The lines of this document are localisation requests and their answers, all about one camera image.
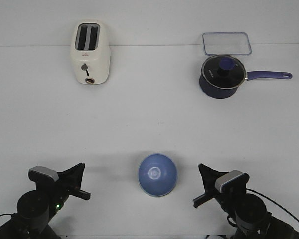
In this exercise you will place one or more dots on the blue bowl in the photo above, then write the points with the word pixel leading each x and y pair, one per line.
pixel 157 175

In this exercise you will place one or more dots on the white two-slot toaster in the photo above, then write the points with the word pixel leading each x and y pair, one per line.
pixel 90 52

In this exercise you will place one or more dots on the dark blue saucepan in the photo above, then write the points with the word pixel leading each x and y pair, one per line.
pixel 220 93

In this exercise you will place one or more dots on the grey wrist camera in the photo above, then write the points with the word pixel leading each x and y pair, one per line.
pixel 234 176
pixel 40 173

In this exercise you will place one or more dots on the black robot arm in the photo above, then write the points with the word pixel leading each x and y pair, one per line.
pixel 246 212
pixel 36 208

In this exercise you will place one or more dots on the clear plastic container lid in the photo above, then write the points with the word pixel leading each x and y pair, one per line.
pixel 231 43

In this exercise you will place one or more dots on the glass pot lid blue knob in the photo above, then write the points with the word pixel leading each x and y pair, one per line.
pixel 224 71

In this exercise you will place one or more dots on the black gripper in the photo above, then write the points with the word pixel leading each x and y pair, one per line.
pixel 228 199
pixel 68 184

